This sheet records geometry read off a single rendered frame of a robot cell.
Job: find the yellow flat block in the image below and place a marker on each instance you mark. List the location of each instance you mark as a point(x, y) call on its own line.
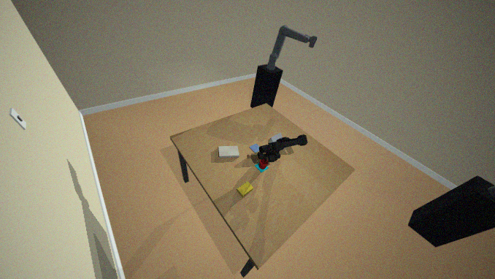
point(245, 189)

